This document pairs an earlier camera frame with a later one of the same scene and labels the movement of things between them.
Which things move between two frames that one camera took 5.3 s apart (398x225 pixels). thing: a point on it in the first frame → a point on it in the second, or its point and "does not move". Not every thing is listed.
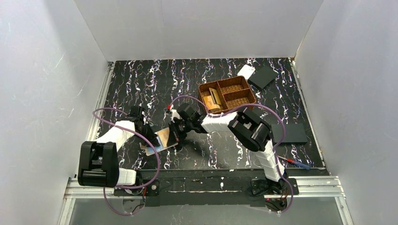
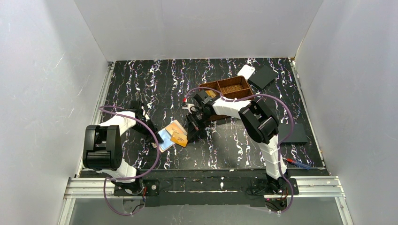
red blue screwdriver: [299, 164] does not move
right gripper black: [179, 129] → [193, 125]
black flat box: [262, 77] does not move
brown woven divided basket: [225, 95] does not move
